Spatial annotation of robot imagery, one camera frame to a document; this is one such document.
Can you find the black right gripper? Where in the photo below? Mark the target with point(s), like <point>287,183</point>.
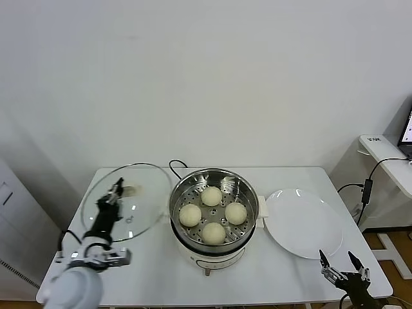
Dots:
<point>354,286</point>

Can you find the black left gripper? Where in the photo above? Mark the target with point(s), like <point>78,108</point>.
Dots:
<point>106,214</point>

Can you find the round glass pot lid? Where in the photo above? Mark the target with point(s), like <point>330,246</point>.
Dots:
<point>145,209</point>

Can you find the round white steamed baozi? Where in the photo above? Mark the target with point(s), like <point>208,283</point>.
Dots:
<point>213,233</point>
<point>236,213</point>
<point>211,195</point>
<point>190,215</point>

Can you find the stainless steel steamer basket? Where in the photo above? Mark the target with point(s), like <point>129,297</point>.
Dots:
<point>193,183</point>

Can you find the large white plate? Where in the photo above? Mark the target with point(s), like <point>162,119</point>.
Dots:
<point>302,222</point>

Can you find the white electric cooker base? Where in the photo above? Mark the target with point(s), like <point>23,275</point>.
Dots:
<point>219,257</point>

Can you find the white side desk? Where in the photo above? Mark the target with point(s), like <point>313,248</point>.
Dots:
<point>380,145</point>

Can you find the black laptop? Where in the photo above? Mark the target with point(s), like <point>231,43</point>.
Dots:
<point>406,128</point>

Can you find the white floor base frame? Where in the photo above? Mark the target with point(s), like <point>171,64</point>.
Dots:
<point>389,252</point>

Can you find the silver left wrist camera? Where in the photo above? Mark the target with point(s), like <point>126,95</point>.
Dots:
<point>119,257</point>

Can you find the white wall socket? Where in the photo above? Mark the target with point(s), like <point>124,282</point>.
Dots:
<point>358,210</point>

